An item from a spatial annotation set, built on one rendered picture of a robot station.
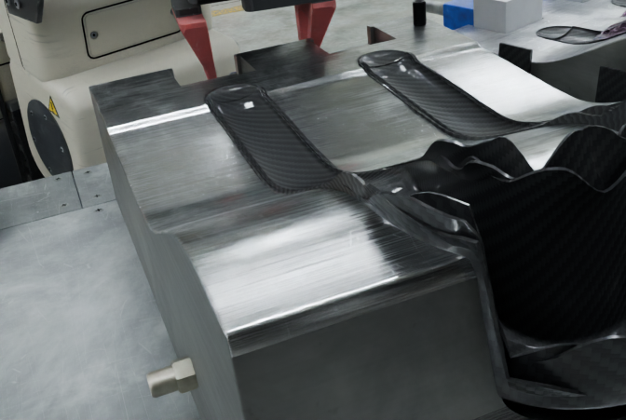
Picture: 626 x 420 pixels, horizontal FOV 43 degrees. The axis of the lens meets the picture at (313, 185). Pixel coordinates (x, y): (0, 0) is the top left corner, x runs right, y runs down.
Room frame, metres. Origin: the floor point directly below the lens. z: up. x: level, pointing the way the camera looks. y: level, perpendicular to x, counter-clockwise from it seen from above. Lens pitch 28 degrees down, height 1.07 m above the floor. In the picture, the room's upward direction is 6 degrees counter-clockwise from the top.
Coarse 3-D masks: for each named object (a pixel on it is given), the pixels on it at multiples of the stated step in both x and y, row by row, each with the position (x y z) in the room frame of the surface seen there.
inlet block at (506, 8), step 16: (464, 0) 0.71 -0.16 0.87; (480, 0) 0.67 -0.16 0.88; (496, 0) 0.66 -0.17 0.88; (512, 0) 0.66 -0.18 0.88; (528, 0) 0.67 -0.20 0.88; (448, 16) 0.71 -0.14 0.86; (464, 16) 0.69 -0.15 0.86; (480, 16) 0.67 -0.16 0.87; (496, 16) 0.66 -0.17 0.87; (512, 16) 0.66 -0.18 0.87; (528, 16) 0.67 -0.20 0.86
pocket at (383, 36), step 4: (368, 28) 0.60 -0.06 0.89; (372, 28) 0.60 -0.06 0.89; (376, 28) 0.59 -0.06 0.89; (368, 32) 0.60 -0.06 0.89; (372, 32) 0.60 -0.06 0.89; (376, 32) 0.59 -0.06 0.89; (380, 32) 0.59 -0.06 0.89; (384, 32) 0.58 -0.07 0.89; (368, 36) 0.60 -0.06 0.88; (372, 36) 0.60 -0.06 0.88; (376, 36) 0.59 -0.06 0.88; (380, 36) 0.59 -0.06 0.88; (384, 36) 0.58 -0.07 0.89; (388, 36) 0.57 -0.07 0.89; (392, 36) 0.57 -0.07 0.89; (312, 40) 0.58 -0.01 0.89; (368, 40) 0.60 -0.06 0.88; (372, 40) 0.60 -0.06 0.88; (376, 40) 0.59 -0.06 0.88; (380, 40) 0.59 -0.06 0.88; (384, 40) 0.58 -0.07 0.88; (388, 40) 0.57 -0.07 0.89; (368, 44) 0.60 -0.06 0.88; (372, 44) 0.60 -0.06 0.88; (348, 48) 0.60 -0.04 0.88; (332, 52) 0.59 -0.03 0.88
